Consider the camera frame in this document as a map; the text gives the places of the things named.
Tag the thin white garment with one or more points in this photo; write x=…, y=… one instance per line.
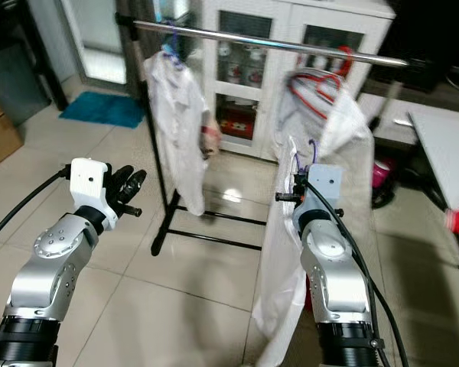
x=279, y=267

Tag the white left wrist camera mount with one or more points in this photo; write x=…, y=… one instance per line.
x=88, y=187

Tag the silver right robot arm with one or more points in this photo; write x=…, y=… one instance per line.
x=336, y=283

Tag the magenta vacuum cleaner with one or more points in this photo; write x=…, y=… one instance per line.
x=382, y=174

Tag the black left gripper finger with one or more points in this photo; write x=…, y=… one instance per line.
x=132, y=208
x=131, y=180

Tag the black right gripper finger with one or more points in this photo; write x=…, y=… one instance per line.
x=298, y=180

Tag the black speaker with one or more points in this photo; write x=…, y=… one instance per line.
x=436, y=30

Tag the red hanger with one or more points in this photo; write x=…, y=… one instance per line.
x=346, y=53

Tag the white glass-door cabinet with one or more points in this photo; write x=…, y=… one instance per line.
x=287, y=19

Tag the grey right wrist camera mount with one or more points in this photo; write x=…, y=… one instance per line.
x=325, y=187

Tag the printed cardboard box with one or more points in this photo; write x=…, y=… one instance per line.
x=1, y=145

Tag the chrome and black clothes rack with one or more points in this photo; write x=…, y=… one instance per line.
x=260, y=41

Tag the blue floor mat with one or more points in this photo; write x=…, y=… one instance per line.
x=103, y=109

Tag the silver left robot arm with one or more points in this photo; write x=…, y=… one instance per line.
x=53, y=260

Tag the blue and purple hanger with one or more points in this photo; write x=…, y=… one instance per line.
x=174, y=55

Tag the black desk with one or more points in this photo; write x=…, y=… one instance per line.
x=23, y=76

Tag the white framed glass door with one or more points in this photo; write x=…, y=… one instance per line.
x=99, y=46

